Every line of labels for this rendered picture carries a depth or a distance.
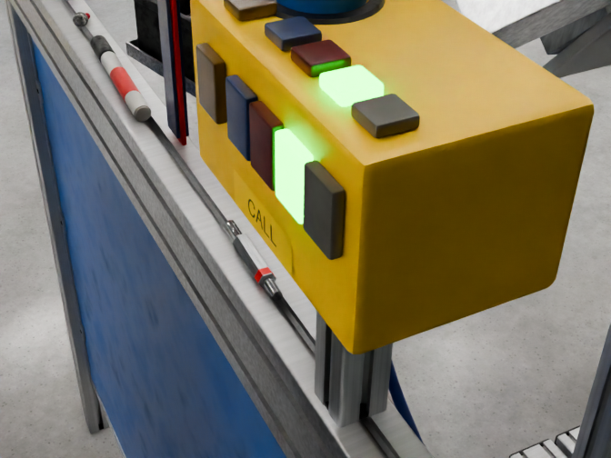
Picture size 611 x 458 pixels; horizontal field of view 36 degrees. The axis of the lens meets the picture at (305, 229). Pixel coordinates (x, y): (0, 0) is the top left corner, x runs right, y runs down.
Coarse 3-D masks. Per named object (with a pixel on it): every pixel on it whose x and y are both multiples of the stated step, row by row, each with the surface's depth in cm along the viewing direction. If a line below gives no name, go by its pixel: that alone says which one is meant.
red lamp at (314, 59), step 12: (300, 48) 35; (312, 48) 35; (324, 48) 35; (336, 48) 35; (300, 60) 35; (312, 60) 34; (324, 60) 34; (336, 60) 35; (348, 60) 35; (312, 72) 34; (324, 72) 35
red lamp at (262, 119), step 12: (252, 108) 36; (264, 108) 36; (252, 120) 36; (264, 120) 35; (276, 120) 35; (252, 132) 37; (264, 132) 35; (252, 144) 37; (264, 144) 36; (252, 156) 37; (264, 156) 36; (264, 168) 36; (264, 180) 37
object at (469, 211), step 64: (192, 0) 41; (384, 0) 40; (256, 64) 36; (384, 64) 36; (448, 64) 36; (512, 64) 36; (320, 128) 32; (448, 128) 32; (512, 128) 32; (576, 128) 34; (256, 192) 40; (384, 192) 31; (448, 192) 32; (512, 192) 34; (320, 256) 35; (384, 256) 33; (448, 256) 34; (512, 256) 36; (384, 320) 35; (448, 320) 37
